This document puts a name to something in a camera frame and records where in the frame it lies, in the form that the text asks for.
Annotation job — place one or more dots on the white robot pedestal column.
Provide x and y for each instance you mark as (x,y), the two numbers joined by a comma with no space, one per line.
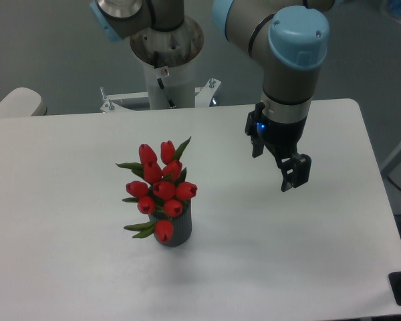
(169,62)

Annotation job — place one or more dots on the dark grey ribbed vase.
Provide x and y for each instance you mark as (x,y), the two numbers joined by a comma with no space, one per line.
(176,232)

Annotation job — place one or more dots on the white chair armrest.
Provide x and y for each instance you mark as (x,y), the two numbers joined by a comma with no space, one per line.
(22,102)

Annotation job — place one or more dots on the white pedestal base bracket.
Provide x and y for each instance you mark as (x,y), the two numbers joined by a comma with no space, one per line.
(204,97)

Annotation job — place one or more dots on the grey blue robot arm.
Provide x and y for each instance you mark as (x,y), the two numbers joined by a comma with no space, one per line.
(288,39)

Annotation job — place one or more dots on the red tulip bouquet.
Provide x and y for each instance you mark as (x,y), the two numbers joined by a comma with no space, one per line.
(162,186)

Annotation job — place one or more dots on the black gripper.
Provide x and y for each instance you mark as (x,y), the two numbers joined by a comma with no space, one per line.
(281,140)

